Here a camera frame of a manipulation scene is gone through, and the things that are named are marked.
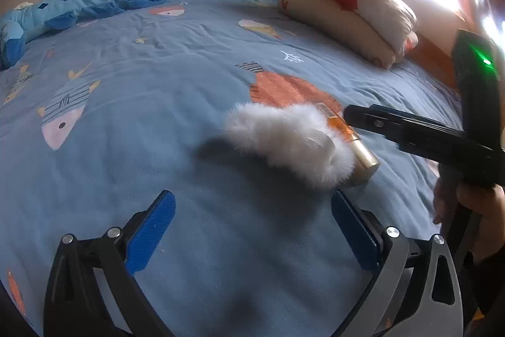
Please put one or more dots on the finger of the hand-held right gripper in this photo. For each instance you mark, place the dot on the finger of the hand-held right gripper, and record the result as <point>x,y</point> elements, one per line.
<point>367,120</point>
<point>434,123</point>

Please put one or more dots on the person's right hand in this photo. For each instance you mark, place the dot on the person's right hand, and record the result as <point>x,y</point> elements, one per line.
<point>485,210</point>

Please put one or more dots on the white fluffy hair clip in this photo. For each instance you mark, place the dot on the white fluffy hair clip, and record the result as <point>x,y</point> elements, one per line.
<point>284,139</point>

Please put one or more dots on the orange bottle with gold cap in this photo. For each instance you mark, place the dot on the orange bottle with gold cap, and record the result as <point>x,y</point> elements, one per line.
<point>365,159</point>

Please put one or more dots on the plain beige pillow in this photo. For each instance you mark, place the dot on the plain beige pillow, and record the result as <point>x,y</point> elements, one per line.
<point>327,15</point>

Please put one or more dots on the blue fish print bedsheet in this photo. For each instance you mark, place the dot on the blue fish print bedsheet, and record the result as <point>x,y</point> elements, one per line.
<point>158,104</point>

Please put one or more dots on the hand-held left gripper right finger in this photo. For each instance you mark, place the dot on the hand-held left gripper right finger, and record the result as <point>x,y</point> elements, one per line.
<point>353,230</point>

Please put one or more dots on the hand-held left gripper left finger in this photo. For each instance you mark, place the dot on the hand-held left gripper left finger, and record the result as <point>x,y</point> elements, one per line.
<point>152,230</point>

